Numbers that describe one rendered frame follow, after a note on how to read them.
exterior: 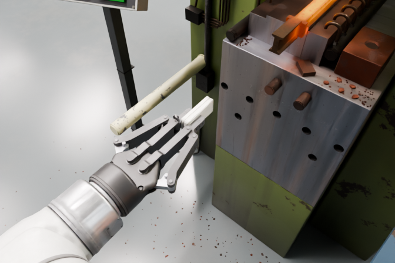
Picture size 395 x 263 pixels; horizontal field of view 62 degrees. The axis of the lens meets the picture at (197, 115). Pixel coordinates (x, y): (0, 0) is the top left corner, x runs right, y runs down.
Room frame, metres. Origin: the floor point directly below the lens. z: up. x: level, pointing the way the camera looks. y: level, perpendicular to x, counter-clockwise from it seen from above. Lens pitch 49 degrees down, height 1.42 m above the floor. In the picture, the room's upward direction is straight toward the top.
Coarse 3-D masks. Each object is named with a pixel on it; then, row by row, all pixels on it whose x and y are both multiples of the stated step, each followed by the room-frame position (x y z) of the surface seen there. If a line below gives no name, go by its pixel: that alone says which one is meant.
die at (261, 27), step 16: (272, 0) 0.78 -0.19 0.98; (288, 0) 0.76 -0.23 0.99; (304, 0) 0.76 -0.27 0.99; (336, 0) 0.74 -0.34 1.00; (256, 16) 0.71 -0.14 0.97; (272, 16) 0.69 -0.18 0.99; (320, 16) 0.67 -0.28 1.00; (352, 16) 0.71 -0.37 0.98; (256, 32) 0.71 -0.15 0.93; (272, 32) 0.68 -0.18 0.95; (320, 32) 0.62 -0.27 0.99; (336, 32) 0.63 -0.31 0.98; (288, 48) 0.65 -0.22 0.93; (304, 48) 0.62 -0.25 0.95; (320, 48) 0.60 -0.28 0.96
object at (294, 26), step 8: (320, 0) 0.73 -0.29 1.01; (328, 0) 0.73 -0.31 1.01; (304, 8) 0.69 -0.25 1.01; (312, 8) 0.69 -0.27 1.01; (320, 8) 0.70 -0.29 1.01; (288, 16) 0.65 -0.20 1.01; (296, 16) 0.66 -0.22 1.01; (304, 16) 0.66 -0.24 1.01; (312, 16) 0.66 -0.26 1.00; (288, 24) 0.61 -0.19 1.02; (296, 24) 0.61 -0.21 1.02; (304, 24) 0.62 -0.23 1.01; (280, 32) 0.58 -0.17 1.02; (288, 32) 0.58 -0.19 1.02; (296, 32) 0.63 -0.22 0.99; (304, 32) 0.62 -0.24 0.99; (280, 40) 0.57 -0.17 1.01; (288, 40) 0.60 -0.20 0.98; (272, 48) 0.57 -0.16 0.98; (280, 48) 0.58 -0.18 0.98
